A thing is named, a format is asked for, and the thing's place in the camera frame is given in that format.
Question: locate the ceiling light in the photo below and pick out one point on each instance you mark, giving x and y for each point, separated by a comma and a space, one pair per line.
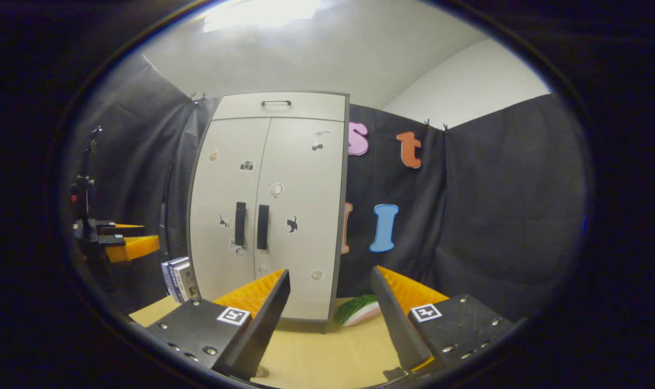
262, 13

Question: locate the black stand pole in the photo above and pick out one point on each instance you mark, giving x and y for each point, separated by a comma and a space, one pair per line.
168, 216

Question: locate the white and grey cabinet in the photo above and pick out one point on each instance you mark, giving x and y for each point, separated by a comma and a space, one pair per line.
306, 324

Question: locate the white door with camera sticker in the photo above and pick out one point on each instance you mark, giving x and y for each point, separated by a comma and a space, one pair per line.
214, 189

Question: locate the white book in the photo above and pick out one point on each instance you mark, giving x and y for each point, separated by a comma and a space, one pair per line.
189, 286

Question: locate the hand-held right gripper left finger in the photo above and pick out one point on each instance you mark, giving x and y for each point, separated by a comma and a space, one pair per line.
257, 329

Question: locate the watermelon slice toy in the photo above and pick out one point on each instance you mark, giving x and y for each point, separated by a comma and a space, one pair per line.
360, 312

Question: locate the blue book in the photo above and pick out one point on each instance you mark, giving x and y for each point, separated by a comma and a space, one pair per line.
166, 278

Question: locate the white door with round sticker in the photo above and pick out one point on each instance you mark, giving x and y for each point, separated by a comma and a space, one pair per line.
306, 178

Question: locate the round brown coaster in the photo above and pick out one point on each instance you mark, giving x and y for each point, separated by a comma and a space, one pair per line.
261, 371

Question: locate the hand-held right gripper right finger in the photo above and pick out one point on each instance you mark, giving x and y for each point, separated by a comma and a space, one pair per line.
398, 324

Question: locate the white cabinet drawer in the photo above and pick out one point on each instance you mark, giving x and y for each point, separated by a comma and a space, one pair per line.
316, 108

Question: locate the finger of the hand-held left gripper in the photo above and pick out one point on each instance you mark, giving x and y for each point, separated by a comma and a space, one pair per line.
138, 248
119, 230

